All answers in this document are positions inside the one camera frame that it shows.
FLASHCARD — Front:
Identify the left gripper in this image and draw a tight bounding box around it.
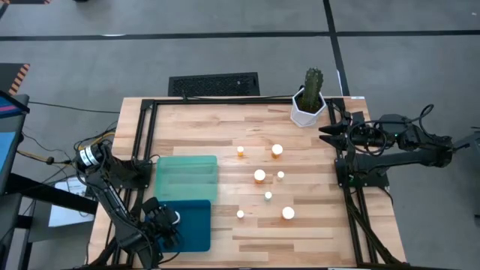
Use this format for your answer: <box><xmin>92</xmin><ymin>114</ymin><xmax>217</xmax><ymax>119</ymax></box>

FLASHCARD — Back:
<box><xmin>145</xmin><ymin>196</ymin><xmax>185</xmax><ymax>249</ymax></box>

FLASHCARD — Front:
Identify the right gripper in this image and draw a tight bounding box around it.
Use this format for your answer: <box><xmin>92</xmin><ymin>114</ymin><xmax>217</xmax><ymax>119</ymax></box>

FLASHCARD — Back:
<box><xmin>318</xmin><ymin>121</ymin><xmax>380</xmax><ymax>150</ymax></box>

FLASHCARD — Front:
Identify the dark blue plastic bin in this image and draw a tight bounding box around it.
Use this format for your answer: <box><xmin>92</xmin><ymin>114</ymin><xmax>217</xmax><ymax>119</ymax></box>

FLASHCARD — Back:
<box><xmin>144</xmin><ymin>199</ymin><xmax>212</xmax><ymax>254</ymax></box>

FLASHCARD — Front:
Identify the translucent green plastic bin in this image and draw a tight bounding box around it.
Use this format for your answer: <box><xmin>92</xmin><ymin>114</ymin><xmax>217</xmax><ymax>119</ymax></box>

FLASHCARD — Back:
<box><xmin>153</xmin><ymin>154</ymin><xmax>219</xmax><ymax>204</ymax></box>

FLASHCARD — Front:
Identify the white hexagonal plant pot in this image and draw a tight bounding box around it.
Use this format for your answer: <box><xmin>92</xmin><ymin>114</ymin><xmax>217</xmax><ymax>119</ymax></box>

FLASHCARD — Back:
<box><xmin>290</xmin><ymin>87</ymin><xmax>328</xmax><ymax>128</ymax></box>

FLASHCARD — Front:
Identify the green cactus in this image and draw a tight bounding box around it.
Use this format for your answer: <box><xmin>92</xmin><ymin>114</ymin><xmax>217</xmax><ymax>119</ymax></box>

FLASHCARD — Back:
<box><xmin>301</xmin><ymin>67</ymin><xmax>325</xmax><ymax>113</ymax></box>

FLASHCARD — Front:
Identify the white paper sheet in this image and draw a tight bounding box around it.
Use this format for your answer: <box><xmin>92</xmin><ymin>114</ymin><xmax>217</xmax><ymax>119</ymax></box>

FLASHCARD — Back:
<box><xmin>48</xmin><ymin>175</ymin><xmax>98</xmax><ymax>228</ymax></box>

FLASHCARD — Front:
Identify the black metal stand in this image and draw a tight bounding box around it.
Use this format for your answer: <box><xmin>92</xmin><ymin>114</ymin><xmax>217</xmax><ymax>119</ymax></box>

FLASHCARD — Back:
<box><xmin>0</xmin><ymin>172</ymin><xmax>98</xmax><ymax>270</ymax></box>

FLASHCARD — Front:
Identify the black floor vent grate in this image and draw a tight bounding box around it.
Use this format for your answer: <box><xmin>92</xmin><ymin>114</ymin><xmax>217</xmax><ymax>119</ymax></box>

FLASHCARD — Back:
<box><xmin>167</xmin><ymin>72</ymin><xmax>261</xmax><ymax>98</ymax></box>

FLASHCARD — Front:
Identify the grey equipment stand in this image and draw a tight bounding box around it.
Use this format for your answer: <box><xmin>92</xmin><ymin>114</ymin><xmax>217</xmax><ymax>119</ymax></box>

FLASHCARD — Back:
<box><xmin>451</xmin><ymin>127</ymin><xmax>480</xmax><ymax>158</ymax></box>

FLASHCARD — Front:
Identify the monitor with blue screen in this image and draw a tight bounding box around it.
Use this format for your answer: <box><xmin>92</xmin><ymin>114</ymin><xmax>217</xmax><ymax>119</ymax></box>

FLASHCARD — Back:
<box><xmin>0</xmin><ymin>89</ymin><xmax>31</xmax><ymax>196</ymax></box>

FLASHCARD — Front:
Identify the hazard striped floor mat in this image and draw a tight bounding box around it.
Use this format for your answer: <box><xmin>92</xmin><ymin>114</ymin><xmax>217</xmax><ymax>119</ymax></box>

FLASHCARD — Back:
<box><xmin>0</xmin><ymin>62</ymin><xmax>31</xmax><ymax>97</ymax></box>

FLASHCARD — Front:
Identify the hazard striped strip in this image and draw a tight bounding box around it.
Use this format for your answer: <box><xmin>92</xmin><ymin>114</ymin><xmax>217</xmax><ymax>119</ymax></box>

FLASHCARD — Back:
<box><xmin>0</xmin><ymin>0</ymin><xmax>52</xmax><ymax>5</ymax></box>

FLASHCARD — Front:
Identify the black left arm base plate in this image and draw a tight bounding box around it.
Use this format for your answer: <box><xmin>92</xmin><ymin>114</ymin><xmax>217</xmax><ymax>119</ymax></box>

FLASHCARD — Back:
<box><xmin>108</xmin><ymin>159</ymin><xmax>154</xmax><ymax>190</ymax></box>

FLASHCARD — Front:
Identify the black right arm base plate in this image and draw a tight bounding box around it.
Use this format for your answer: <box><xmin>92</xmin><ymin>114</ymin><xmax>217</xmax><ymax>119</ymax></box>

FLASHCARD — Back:
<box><xmin>334</xmin><ymin>157</ymin><xmax>390</xmax><ymax>188</ymax></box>

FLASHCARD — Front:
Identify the yellow cable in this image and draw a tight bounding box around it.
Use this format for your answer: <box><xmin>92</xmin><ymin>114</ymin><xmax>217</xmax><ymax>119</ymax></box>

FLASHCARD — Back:
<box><xmin>16</xmin><ymin>130</ymin><xmax>116</xmax><ymax>166</ymax></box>

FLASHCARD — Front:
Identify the black aluminium table frame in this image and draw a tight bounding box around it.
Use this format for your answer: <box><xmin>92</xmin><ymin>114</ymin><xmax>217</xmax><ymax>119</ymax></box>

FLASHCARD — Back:
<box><xmin>88</xmin><ymin>96</ymin><xmax>408</xmax><ymax>270</ymax></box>

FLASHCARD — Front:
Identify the black floor cable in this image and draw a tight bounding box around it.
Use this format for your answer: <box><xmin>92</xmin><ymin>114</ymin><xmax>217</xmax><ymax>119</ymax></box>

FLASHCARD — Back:
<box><xmin>28</xmin><ymin>100</ymin><xmax>121</xmax><ymax>114</ymax></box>

